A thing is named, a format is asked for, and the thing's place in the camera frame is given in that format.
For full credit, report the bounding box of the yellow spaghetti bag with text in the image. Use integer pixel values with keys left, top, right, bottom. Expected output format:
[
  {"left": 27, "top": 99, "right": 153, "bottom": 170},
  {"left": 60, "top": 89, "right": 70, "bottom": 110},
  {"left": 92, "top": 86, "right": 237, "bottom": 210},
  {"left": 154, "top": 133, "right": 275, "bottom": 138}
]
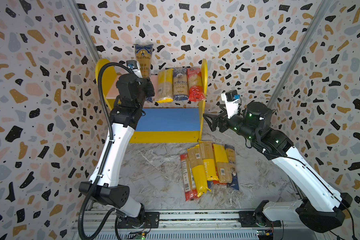
[{"left": 199, "top": 141, "right": 219, "bottom": 181}]

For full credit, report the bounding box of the metal base rail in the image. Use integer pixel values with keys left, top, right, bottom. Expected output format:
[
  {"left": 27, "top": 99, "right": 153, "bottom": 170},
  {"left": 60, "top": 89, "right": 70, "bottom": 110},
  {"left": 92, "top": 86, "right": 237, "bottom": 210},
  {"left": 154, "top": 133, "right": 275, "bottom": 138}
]
[{"left": 97, "top": 210, "right": 331, "bottom": 240}]

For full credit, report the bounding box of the red bag underneath pile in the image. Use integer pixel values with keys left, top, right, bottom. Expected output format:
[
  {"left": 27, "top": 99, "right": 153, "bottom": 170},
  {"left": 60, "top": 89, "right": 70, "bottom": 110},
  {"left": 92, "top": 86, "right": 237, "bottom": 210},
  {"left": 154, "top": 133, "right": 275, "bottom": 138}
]
[{"left": 212, "top": 181, "right": 227, "bottom": 186}]

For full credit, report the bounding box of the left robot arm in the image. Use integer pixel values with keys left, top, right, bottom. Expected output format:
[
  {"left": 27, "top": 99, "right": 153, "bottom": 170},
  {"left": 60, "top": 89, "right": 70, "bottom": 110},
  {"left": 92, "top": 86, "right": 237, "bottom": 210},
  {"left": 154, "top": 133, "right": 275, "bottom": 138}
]
[{"left": 79, "top": 74, "right": 155, "bottom": 219}]

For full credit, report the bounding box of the yellow spaghetti bag right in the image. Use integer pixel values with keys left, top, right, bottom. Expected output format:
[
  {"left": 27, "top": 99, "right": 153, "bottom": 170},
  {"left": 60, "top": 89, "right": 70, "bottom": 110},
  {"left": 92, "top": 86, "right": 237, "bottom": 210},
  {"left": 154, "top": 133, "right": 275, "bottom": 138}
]
[{"left": 213, "top": 144, "right": 232, "bottom": 184}]

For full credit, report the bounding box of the red label spaghetti bag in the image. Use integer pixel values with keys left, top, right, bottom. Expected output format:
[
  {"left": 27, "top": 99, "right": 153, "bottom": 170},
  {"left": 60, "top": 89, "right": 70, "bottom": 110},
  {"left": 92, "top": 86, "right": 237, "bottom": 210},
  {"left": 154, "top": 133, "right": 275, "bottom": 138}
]
[{"left": 181, "top": 154, "right": 198, "bottom": 202}]

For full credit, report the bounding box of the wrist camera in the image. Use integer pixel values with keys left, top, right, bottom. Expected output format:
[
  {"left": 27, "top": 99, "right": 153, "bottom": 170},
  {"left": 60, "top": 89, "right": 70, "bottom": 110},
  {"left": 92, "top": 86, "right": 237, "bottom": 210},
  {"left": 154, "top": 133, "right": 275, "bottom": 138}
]
[
  {"left": 126, "top": 60, "right": 143, "bottom": 78},
  {"left": 221, "top": 90, "right": 241, "bottom": 119}
]

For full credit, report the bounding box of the navy spaghetti bag far right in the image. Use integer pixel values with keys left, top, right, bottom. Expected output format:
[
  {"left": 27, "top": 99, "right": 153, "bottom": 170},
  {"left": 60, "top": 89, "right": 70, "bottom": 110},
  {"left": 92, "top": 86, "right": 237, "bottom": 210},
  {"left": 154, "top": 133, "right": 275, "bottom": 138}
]
[{"left": 225, "top": 145, "right": 240, "bottom": 191}]

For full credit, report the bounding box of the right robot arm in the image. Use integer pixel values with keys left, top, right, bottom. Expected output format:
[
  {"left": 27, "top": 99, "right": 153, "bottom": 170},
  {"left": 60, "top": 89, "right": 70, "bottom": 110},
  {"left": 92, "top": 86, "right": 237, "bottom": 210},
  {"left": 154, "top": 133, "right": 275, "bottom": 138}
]
[{"left": 203, "top": 102, "right": 353, "bottom": 233}]

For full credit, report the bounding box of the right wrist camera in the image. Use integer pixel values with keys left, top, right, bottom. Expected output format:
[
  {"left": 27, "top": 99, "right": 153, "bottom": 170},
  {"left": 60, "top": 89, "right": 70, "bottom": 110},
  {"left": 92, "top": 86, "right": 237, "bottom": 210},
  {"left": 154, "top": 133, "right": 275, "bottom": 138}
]
[{"left": 221, "top": 90, "right": 241, "bottom": 119}]

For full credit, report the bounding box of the dark blue spaghetti bag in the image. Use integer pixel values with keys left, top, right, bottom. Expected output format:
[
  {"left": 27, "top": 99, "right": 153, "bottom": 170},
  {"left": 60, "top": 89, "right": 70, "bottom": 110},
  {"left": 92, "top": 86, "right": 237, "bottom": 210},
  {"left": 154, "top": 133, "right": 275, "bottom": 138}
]
[{"left": 134, "top": 44, "right": 154, "bottom": 103}]

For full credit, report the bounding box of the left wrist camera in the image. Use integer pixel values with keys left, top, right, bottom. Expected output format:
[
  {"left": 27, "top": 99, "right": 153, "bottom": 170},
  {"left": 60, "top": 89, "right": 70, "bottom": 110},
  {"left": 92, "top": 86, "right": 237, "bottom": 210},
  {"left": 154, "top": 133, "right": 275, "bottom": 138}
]
[{"left": 126, "top": 60, "right": 143, "bottom": 78}]

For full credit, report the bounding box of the yellow top spaghetti bag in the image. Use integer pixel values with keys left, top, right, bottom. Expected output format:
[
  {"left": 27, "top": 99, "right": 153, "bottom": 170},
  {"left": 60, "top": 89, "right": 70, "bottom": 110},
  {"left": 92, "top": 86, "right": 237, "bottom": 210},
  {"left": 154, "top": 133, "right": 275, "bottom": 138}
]
[{"left": 156, "top": 69, "right": 174, "bottom": 103}]

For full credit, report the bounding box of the blue white spaghetti bag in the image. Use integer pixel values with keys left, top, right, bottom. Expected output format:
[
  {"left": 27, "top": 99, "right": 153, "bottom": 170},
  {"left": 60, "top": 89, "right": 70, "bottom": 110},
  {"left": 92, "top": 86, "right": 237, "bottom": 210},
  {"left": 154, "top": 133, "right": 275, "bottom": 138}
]
[{"left": 173, "top": 68, "right": 189, "bottom": 101}]

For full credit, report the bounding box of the long yellow spaghetti bag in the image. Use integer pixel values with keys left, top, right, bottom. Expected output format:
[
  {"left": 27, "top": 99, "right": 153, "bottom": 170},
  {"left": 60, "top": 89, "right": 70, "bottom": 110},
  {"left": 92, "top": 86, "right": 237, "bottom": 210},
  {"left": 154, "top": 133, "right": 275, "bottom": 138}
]
[{"left": 187, "top": 145, "right": 210, "bottom": 198}]

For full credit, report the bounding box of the yellow shelf unit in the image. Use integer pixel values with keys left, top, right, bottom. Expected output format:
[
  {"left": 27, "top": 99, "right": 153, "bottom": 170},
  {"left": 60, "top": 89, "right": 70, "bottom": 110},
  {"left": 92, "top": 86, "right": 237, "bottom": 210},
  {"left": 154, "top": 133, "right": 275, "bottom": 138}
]
[{"left": 102, "top": 67, "right": 206, "bottom": 144}]

